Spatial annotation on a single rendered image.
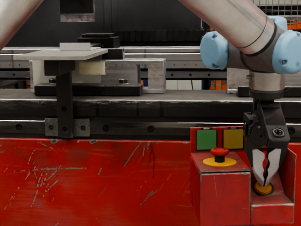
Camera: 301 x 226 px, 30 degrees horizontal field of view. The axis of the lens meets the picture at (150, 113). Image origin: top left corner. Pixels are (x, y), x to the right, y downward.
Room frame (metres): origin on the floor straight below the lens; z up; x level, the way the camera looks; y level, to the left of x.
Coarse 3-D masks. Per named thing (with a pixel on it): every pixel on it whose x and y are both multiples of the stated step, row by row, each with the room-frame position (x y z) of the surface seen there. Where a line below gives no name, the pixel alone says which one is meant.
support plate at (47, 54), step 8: (16, 56) 1.36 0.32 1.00; (24, 56) 1.36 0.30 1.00; (32, 56) 1.36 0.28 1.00; (40, 56) 1.36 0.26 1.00; (48, 56) 1.35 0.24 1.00; (56, 56) 1.35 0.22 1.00; (64, 56) 1.35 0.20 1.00; (72, 56) 1.34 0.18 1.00; (80, 56) 1.34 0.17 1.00; (88, 56) 1.37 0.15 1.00
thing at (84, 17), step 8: (64, 0) 1.62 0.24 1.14; (72, 0) 1.62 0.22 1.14; (80, 0) 1.62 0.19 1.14; (88, 0) 1.62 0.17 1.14; (64, 8) 1.62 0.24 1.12; (72, 8) 1.62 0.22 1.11; (80, 8) 1.62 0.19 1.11; (88, 8) 1.62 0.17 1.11; (64, 16) 1.63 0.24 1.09; (72, 16) 1.63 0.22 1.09; (80, 16) 1.63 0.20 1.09; (88, 16) 1.62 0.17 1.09
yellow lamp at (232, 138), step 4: (224, 132) 1.26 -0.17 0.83; (228, 132) 1.26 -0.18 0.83; (232, 132) 1.26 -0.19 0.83; (236, 132) 1.26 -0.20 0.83; (240, 132) 1.26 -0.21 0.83; (224, 136) 1.26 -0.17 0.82; (228, 136) 1.26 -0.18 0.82; (232, 136) 1.26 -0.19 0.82; (236, 136) 1.26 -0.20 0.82; (240, 136) 1.26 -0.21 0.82; (224, 140) 1.26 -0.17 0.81; (228, 140) 1.26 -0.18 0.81; (232, 140) 1.26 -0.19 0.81; (236, 140) 1.26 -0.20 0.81; (240, 140) 1.26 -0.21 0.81; (224, 144) 1.26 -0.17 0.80; (228, 144) 1.26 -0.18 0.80; (232, 144) 1.26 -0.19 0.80; (236, 144) 1.26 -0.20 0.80; (240, 144) 1.26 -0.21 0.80; (228, 148) 1.26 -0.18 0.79; (232, 148) 1.26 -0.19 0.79
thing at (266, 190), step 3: (255, 183) 1.19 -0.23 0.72; (258, 183) 1.19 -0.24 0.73; (255, 186) 1.19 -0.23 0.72; (258, 186) 1.19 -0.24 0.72; (261, 186) 1.19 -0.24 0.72; (267, 186) 1.19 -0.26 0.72; (270, 186) 1.19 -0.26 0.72; (255, 189) 1.18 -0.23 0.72; (258, 189) 1.18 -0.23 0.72; (261, 189) 1.18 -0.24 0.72; (264, 189) 1.18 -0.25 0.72; (267, 189) 1.18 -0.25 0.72; (270, 189) 1.18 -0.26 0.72; (258, 192) 1.18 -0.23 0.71; (261, 192) 1.17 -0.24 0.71; (264, 192) 1.17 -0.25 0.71; (267, 192) 1.18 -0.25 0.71; (270, 192) 1.18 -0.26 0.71
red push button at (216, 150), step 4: (216, 148) 1.18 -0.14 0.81; (220, 148) 1.18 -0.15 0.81; (224, 148) 1.18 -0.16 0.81; (212, 152) 1.17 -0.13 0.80; (216, 152) 1.16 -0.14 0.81; (220, 152) 1.16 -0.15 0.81; (224, 152) 1.16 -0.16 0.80; (228, 152) 1.17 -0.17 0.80; (216, 156) 1.17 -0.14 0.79; (220, 156) 1.17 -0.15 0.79; (224, 156) 1.17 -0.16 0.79; (216, 160) 1.17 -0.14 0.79; (220, 160) 1.17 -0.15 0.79; (224, 160) 1.17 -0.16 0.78
